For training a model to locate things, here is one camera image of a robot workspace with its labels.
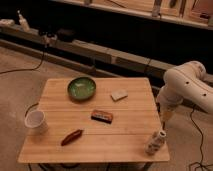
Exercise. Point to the white paper cup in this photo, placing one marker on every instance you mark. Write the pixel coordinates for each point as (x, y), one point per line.
(35, 121)

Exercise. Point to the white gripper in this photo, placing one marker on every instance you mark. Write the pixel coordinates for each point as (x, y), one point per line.
(166, 112)

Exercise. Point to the white labelled bottle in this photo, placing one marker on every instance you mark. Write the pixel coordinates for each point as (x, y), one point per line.
(155, 142)

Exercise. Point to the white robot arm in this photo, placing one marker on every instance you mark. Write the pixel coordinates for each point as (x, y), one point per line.
(181, 82)

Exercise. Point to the white spray bottle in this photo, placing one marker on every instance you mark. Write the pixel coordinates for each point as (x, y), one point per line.
(23, 22)

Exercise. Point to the brown black rectangular block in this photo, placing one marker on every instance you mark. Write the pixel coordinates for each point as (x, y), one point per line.
(102, 116)

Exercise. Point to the wooden table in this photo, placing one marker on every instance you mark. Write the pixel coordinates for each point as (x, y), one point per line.
(135, 119)

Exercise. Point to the green ceramic bowl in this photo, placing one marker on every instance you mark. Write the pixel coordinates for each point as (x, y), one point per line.
(81, 88)

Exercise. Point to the black device on ledge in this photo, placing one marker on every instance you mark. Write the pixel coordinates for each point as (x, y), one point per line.
(66, 35)

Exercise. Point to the beige sponge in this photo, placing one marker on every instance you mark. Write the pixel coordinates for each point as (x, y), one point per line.
(119, 94)

